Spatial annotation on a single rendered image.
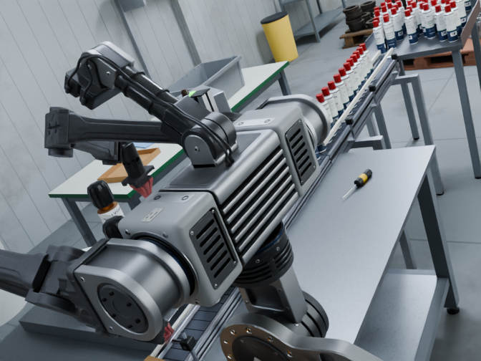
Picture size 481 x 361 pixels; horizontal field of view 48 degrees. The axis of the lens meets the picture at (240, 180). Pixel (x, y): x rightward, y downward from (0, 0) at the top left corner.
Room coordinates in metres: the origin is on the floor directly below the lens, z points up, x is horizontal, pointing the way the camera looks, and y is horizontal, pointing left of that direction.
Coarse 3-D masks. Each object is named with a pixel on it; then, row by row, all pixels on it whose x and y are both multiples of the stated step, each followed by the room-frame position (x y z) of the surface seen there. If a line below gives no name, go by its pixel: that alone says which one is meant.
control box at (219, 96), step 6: (192, 90) 1.57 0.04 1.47; (210, 90) 1.49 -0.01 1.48; (216, 90) 1.47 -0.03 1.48; (222, 90) 1.45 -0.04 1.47; (180, 96) 1.56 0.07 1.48; (216, 96) 1.44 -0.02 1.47; (222, 96) 1.44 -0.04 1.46; (216, 102) 1.43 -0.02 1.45; (222, 102) 1.44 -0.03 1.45; (222, 108) 1.44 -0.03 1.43; (228, 108) 1.44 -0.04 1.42
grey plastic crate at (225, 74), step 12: (216, 60) 4.06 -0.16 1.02; (228, 60) 3.99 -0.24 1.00; (192, 72) 4.06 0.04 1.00; (204, 72) 4.14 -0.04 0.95; (216, 72) 4.08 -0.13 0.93; (228, 72) 3.79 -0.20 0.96; (240, 72) 3.91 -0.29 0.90; (180, 84) 3.92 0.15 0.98; (192, 84) 4.01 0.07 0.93; (204, 84) 3.52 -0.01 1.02; (216, 84) 3.65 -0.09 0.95; (228, 84) 3.77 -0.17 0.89; (240, 84) 3.89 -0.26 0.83; (228, 96) 3.74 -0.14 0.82
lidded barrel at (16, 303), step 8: (0, 248) 3.56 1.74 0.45; (0, 296) 3.37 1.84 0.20; (8, 296) 3.41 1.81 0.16; (16, 296) 3.46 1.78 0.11; (0, 304) 3.35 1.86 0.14; (8, 304) 3.38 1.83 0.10; (16, 304) 3.43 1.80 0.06; (24, 304) 3.48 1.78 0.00; (0, 312) 3.34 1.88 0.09; (8, 312) 3.37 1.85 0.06; (16, 312) 3.40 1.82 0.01; (0, 320) 3.33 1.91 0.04; (8, 320) 3.35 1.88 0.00
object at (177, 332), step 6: (198, 306) 1.30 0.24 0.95; (192, 312) 1.27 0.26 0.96; (186, 318) 1.26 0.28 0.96; (180, 324) 1.24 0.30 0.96; (186, 324) 1.24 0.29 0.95; (180, 330) 1.22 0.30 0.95; (174, 336) 1.20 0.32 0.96; (168, 342) 1.18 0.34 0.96; (162, 348) 1.17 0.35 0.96; (168, 348) 1.17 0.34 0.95; (162, 354) 1.16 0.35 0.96
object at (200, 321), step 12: (324, 156) 2.09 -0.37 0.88; (228, 288) 1.44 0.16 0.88; (204, 312) 1.36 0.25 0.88; (216, 312) 1.34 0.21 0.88; (192, 324) 1.33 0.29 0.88; (204, 324) 1.31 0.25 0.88; (180, 336) 1.30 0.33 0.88; (180, 348) 1.25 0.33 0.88; (168, 360) 1.22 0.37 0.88; (180, 360) 1.20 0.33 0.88
